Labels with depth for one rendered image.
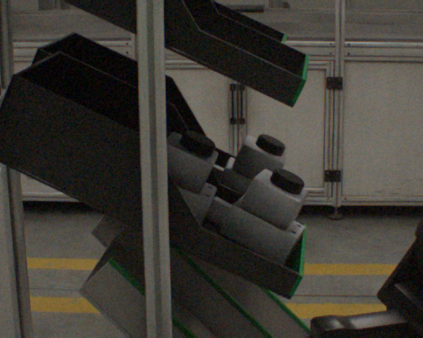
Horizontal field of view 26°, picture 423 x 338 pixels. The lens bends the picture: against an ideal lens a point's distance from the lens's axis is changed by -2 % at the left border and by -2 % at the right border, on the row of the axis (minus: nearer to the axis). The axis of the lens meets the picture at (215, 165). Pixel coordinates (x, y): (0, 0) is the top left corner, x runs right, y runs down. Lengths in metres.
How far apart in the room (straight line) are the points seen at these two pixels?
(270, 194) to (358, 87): 3.77
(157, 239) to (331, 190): 3.93
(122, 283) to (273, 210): 0.14
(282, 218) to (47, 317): 2.88
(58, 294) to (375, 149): 1.76
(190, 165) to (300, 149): 3.83
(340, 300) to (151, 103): 3.07
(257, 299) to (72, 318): 2.58
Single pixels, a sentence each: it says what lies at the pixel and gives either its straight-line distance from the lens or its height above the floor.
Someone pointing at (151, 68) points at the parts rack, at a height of 1.38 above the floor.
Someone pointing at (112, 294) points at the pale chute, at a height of 1.18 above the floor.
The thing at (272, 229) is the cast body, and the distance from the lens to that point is 0.80.
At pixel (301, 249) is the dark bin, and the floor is 1.21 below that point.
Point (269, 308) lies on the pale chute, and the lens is 1.07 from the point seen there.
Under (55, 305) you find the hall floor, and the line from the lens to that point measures 3.73.
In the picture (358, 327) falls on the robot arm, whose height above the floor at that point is 1.27.
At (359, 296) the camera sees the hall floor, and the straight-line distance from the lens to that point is 3.78.
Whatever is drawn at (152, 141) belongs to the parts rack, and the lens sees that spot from 0.70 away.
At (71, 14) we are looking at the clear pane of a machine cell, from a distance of 4.60.
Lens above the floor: 1.49
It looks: 15 degrees down
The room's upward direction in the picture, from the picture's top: 1 degrees counter-clockwise
